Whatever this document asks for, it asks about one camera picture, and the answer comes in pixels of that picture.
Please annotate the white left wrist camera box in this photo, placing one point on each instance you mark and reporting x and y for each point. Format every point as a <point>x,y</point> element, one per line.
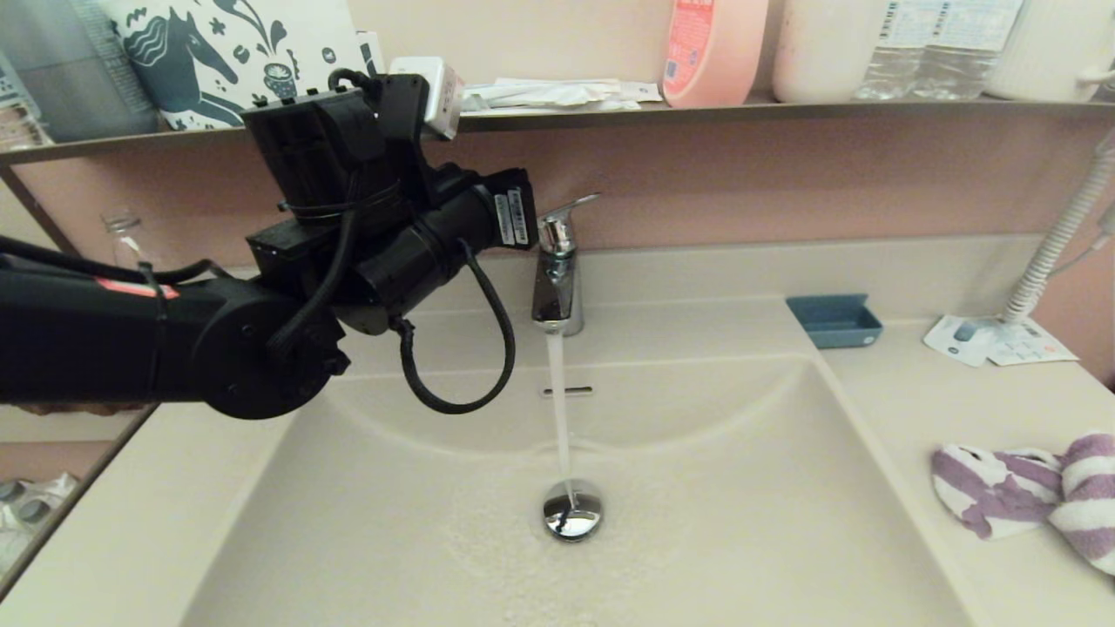
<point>422,83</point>

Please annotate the white horse print bag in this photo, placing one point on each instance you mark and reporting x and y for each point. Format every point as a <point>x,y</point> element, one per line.
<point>218,52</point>

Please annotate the small white black-print packet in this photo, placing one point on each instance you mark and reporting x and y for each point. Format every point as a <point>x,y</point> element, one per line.
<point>370,52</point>

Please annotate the purple white striped towel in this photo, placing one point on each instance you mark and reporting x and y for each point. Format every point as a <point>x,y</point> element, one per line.
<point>993,496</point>

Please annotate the clear plastic water bottle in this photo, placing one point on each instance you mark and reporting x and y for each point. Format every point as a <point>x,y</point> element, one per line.
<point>126,235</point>
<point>967,52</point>
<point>897,52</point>

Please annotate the chrome faucet spout body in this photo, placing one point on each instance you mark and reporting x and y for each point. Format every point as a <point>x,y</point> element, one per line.
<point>557,296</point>

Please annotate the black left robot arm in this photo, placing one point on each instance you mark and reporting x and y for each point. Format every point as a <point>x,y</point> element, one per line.
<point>87,340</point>

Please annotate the chrome drain stopper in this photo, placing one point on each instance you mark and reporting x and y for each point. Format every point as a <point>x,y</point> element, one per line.
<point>572,514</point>

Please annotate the brown wall shelf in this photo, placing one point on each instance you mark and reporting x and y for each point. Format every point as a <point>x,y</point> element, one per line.
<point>784,111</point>

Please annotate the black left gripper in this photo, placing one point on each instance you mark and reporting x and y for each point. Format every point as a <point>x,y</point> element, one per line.
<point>435,244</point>

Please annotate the white plastic bottle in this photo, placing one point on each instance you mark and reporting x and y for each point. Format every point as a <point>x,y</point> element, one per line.
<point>819,52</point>

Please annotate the white paper packets pile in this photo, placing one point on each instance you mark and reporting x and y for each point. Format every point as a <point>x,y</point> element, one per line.
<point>557,94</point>

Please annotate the brown framed side mirror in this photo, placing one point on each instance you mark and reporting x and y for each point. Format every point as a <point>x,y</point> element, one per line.
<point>35,488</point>

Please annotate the white printed leaflet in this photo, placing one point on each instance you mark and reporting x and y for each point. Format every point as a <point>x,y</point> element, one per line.
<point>1037,348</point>

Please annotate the blue soap dish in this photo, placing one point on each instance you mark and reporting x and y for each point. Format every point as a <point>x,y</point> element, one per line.
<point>834,326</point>

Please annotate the white lattice basket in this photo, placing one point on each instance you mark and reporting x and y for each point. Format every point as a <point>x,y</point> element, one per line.
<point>17,113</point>

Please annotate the grey translucent container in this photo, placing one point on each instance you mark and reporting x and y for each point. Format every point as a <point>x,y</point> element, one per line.
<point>78,78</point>

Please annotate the beige wash basin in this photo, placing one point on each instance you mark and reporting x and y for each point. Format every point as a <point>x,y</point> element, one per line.
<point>392,540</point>

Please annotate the white ribbed jug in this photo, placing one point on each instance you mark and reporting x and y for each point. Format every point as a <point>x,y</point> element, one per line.
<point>1045,43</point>

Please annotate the pink plastic bottle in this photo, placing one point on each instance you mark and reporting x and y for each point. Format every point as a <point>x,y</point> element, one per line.
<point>714,52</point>

